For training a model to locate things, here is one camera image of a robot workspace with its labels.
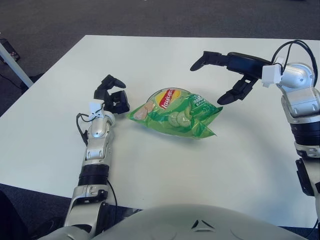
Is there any white left wrist cable clip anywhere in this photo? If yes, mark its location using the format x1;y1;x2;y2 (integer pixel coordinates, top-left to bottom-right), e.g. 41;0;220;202
89;99;105;120

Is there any black floor bin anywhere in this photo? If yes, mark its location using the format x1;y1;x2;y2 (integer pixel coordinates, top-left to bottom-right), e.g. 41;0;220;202
0;38;21;62

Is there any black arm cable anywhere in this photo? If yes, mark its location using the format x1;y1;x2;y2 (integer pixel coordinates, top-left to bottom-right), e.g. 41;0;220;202
272;39;316;76
76;112;118;207

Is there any green potato chip bag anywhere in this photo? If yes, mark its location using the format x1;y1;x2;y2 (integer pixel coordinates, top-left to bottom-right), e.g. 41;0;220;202
127;86;224;139

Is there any white table leg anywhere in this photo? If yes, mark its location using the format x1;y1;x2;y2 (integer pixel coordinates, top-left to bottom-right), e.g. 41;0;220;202
0;39;34;88

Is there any white right wrist cable clip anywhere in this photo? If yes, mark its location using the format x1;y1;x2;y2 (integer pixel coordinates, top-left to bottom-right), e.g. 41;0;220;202
261;56;286;88

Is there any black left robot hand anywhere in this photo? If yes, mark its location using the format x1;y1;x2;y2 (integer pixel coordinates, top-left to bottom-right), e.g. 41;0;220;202
93;74;131;116

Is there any grey robot torso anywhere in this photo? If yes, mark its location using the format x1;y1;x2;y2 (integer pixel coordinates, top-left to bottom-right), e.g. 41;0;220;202
49;203;311;240

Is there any white wrist cable clip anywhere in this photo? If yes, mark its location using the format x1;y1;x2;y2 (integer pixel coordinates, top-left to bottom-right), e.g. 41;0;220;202
89;99;105;120
261;56;286;88

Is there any black floor cable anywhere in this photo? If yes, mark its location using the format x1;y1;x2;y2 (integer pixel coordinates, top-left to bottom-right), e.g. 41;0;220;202
0;72;26;88

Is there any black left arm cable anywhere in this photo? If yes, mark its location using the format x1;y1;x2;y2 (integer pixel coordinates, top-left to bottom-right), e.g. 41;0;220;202
76;112;118;207

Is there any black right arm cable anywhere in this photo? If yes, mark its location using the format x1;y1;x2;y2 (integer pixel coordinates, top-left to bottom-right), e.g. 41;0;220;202
272;39;316;76

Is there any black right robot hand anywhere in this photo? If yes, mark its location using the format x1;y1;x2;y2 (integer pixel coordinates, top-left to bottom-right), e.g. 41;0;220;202
189;51;272;106

